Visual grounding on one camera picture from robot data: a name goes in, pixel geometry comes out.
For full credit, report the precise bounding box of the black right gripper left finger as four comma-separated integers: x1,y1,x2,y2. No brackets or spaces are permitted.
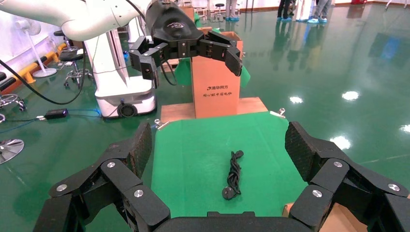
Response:
33,121,171,232

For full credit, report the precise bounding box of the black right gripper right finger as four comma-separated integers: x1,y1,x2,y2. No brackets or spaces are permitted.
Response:
281,121,410,232

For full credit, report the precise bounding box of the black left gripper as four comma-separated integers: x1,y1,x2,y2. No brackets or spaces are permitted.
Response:
129,0,243,89

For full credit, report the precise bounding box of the black power cable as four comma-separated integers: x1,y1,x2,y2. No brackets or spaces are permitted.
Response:
221,149,245,202

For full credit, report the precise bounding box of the tall printed cardboard box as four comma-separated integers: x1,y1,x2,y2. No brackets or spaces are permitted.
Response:
190,27,244,119

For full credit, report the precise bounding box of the flat open cardboard box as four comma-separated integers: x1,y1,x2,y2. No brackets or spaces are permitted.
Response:
281,202,369,232

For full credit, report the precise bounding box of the green draped cloth sheet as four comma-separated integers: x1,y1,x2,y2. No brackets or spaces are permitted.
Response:
174,58,251,89

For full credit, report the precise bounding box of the black round swivel stool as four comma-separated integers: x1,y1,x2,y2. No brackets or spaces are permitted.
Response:
59,50,93,89
53,30,77,52
214,3,225,21

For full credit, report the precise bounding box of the person with blue shoe covers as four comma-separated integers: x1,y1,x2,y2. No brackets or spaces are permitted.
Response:
307,0,332,24
277,0,293,22
225,0,240,22

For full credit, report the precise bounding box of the white robot body column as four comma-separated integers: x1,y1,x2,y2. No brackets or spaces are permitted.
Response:
84,19,158,119

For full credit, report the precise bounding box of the green tablecloth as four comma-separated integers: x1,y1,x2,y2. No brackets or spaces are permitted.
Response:
150,112,310,218

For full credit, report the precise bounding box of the black power adapter brick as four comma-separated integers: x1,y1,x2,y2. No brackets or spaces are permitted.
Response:
44,108,69,121

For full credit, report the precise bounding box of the chrome round disc base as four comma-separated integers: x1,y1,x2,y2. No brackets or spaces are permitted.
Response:
0,138,25,166

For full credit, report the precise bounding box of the white standing fan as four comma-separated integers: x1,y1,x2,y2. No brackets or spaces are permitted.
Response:
14,18,58,78

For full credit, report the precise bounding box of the wheeled chrome chair base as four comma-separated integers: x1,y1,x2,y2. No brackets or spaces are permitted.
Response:
0,72,27,113

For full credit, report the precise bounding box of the yellow black floor barrier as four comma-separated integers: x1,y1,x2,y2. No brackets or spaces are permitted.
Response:
0,42,68,95

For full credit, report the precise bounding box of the blue floor cable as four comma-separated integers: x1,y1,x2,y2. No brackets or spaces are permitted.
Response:
67,108,103,118

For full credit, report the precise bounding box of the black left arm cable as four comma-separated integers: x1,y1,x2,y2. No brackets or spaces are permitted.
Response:
0,41,88,106

